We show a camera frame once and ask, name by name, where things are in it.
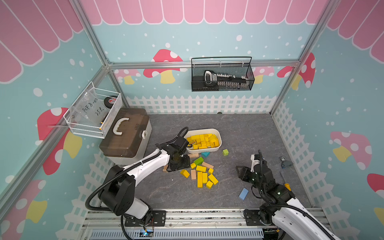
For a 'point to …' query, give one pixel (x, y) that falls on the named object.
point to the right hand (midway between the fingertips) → (238, 167)
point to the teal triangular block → (205, 154)
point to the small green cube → (225, 152)
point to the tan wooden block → (193, 174)
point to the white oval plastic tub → (203, 140)
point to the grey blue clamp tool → (285, 163)
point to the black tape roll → (110, 100)
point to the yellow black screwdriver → (286, 184)
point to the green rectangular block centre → (198, 161)
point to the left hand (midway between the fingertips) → (185, 168)
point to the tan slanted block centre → (207, 165)
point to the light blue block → (243, 194)
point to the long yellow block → (199, 179)
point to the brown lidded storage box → (125, 141)
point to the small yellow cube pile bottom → (209, 184)
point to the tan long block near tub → (194, 155)
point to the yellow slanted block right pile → (213, 179)
